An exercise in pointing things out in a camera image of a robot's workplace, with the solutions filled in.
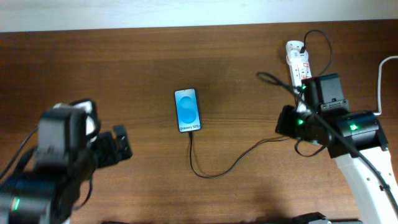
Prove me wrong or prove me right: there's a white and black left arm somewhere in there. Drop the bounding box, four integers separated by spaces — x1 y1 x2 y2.
1 99 133 223

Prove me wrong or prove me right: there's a black USB charging cable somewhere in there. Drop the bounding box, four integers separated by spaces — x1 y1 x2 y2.
188 29 333 179

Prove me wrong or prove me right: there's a blue Samsung Galaxy smartphone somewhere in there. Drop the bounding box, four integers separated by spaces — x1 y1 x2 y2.
174 88 201 133

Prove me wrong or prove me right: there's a white power strip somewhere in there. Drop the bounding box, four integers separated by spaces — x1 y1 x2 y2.
285 40 312 86

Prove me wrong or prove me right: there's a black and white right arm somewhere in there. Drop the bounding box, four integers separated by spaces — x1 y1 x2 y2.
275 74 397 223

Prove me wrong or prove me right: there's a white USB wall charger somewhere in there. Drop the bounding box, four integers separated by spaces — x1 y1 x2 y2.
286 49 309 65

